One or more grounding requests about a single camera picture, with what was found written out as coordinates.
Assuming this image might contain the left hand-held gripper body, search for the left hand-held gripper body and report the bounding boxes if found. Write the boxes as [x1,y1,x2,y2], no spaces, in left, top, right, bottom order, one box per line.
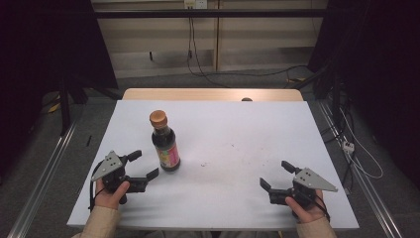
[91,150,149,205]

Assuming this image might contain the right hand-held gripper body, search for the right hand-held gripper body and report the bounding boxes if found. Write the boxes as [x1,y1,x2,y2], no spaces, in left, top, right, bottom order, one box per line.
[268,167,339,210]

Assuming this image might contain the dark soy sauce bottle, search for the dark soy sauce bottle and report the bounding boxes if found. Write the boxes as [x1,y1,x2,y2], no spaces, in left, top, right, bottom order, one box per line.
[151,125,182,174]

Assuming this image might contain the person's right hand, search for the person's right hand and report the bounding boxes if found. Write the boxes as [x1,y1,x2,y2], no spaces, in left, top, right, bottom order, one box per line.
[284,189,328,224]

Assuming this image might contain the person's left hand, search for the person's left hand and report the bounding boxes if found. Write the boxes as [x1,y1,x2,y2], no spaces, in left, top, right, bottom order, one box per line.
[94,179,131,211]

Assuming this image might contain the white board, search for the white board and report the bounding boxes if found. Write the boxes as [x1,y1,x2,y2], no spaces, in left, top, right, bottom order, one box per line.
[66,99,361,230]

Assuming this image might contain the black metal stand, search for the black metal stand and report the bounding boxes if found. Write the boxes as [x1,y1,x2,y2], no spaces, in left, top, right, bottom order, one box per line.
[56,76,89,137]
[290,63,345,127]

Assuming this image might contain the black curtain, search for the black curtain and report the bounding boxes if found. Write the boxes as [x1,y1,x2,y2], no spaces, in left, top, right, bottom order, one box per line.
[0,0,120,181]
[306,0,420,190]

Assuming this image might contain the black horizontal beam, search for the black horizontal beam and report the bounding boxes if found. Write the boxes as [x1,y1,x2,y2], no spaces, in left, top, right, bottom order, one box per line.
[93,8,329,20]

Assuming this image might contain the right hand-held gripper black cable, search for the right hand-held gripper black cable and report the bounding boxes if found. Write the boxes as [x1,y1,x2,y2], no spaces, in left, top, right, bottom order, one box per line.
[312,192,332,223]

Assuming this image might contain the hand-held gripper black cable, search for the hand-held gripper black cable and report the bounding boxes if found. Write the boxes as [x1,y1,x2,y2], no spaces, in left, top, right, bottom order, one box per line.
[312,192,332,223]
[87,161,107,213]

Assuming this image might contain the left hand-held gripper black cable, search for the left hand-held gripper black cable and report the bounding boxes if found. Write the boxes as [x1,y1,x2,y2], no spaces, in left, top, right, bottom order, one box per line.
[87,161,107,213]

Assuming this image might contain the tangle of black cables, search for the tangle of black cables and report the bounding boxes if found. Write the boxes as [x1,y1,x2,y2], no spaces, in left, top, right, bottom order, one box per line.
[321,95,358,188]

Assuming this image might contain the aluminium floor rail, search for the aluminium floor rail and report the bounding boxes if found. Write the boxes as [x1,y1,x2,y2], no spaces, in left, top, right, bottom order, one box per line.
[317,99,405,238]
[7,120,79,238]

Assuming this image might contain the white cable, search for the white cable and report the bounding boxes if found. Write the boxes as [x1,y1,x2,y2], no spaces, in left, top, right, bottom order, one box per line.
[338,106,385,180]

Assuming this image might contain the light wooden post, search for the light wooden post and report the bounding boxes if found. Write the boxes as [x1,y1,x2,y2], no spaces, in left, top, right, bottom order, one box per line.
[213,0,222,72]

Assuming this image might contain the white wall socket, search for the white wall socket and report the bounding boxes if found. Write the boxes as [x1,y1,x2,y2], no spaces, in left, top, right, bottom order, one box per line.
[183,0,209,10]

